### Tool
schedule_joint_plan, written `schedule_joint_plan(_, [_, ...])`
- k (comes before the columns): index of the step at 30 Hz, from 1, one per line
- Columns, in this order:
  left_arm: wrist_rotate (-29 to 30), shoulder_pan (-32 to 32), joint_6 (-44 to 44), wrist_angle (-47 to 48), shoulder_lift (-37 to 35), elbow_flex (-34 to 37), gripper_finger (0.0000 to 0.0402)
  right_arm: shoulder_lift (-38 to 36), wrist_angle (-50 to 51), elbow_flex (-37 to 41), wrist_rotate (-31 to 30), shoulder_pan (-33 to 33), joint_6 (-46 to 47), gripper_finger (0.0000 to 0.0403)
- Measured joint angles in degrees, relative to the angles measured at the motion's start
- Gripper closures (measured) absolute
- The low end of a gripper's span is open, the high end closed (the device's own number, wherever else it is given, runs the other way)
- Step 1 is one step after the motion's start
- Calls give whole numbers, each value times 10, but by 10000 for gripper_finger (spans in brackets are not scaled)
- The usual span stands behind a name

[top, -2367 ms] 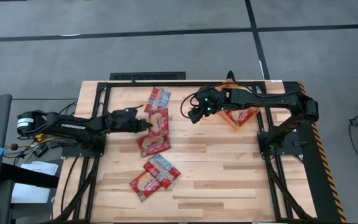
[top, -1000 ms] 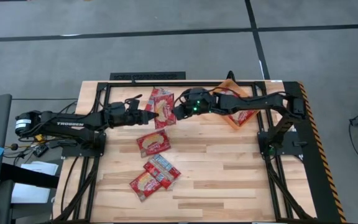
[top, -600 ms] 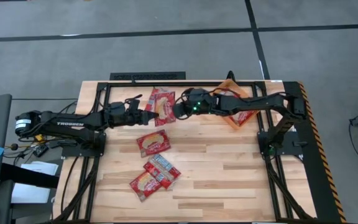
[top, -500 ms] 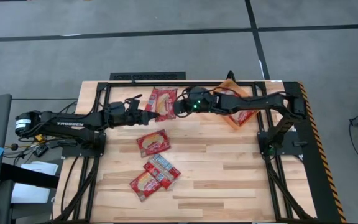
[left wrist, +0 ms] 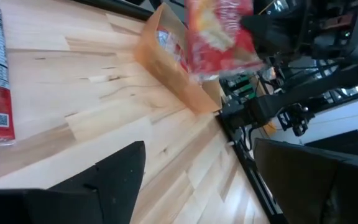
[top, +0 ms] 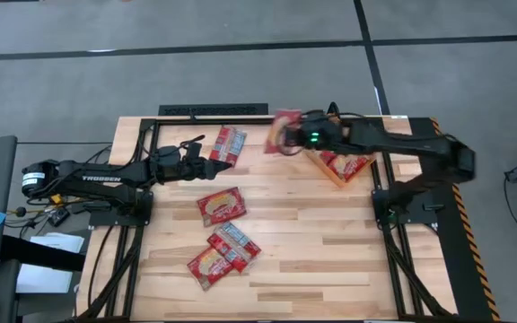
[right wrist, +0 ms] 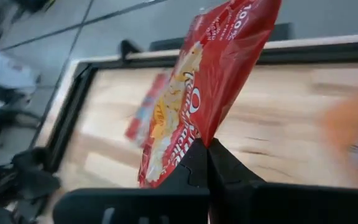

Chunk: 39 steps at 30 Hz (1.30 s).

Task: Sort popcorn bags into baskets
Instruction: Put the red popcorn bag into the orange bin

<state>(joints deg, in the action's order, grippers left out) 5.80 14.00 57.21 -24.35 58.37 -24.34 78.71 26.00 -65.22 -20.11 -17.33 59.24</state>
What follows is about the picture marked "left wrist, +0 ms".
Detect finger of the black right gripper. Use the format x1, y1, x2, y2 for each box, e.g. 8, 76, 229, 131
241, 13, 293, 60

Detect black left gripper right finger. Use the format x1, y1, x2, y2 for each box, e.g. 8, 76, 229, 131
253, 138, 358, 224

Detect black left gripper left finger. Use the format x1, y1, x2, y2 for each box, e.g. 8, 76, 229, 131
0, 141, 147, 224

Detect black metal clamp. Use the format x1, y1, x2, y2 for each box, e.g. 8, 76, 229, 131
277, 103, 316, 138

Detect orange translucent basket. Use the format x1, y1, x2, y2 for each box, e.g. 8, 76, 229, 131
134, 2, 224, 115

